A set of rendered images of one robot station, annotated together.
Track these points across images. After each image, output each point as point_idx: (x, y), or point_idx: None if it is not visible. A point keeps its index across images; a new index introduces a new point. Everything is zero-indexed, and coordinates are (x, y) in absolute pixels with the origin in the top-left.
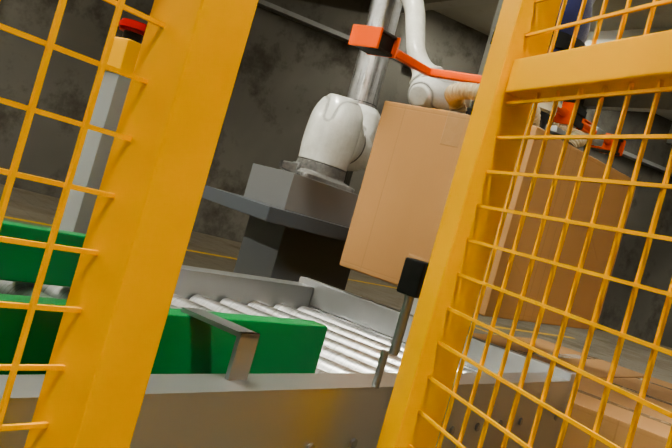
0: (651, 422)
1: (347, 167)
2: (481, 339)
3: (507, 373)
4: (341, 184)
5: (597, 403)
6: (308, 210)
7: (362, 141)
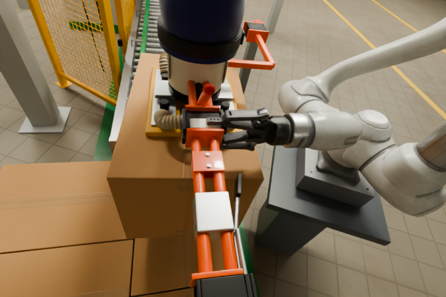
0: (77, 184)
1: (334, 158)
2: (216, 262)
3: (123, 111)
4: (319, 158)
5: (104, 179)
6: (298, 149)
7: (358, 155)
